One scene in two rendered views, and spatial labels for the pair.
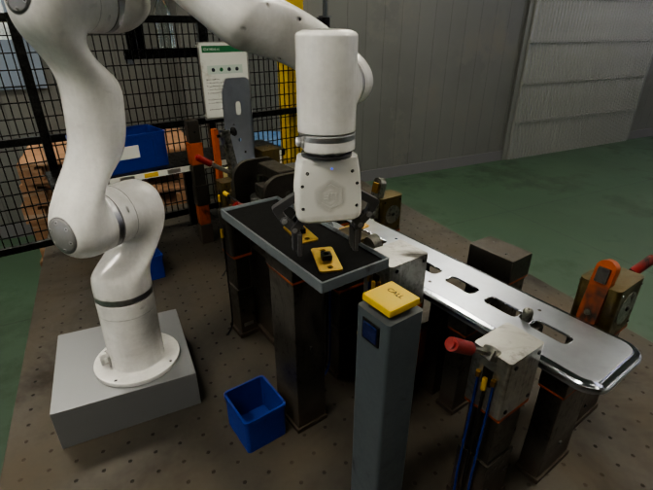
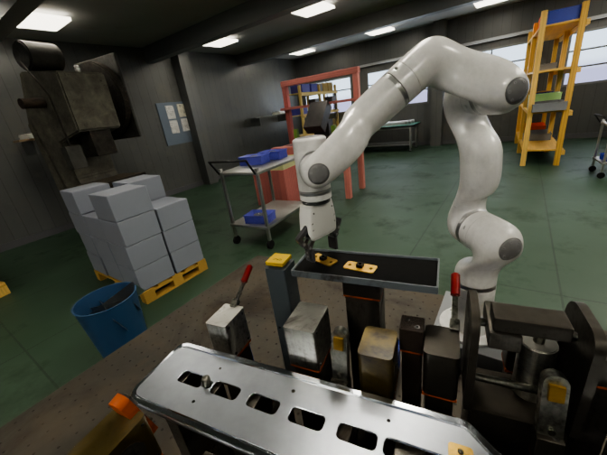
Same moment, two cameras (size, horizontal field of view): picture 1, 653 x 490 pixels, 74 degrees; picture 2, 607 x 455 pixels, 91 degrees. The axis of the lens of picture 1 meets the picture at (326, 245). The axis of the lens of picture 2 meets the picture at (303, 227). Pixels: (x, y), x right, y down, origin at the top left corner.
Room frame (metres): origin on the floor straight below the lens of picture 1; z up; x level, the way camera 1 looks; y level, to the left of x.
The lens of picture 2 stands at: (1.29, -0.38, 1.57)
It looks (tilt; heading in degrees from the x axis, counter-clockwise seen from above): 22 degrees down; 153
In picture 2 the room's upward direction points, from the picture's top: 8 degrees counter-clockwise
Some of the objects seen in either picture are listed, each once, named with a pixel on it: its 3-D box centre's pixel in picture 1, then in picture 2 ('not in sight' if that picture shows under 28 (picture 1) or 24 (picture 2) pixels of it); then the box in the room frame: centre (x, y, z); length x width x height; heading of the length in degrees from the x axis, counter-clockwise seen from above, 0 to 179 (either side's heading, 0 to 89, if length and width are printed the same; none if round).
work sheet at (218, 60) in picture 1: (225, 81); not in sight; (2.01, 0.44, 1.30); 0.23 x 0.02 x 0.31; 126
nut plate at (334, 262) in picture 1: (326, 257); (322, 258); (0.64, 0.00, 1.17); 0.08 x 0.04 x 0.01; 12
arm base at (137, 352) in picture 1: (131, 327); (471, 304); (0.82, 0.45, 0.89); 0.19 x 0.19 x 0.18
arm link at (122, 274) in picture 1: (125, 237); (485, 254); (0.85, 0.43, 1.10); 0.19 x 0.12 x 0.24; 157
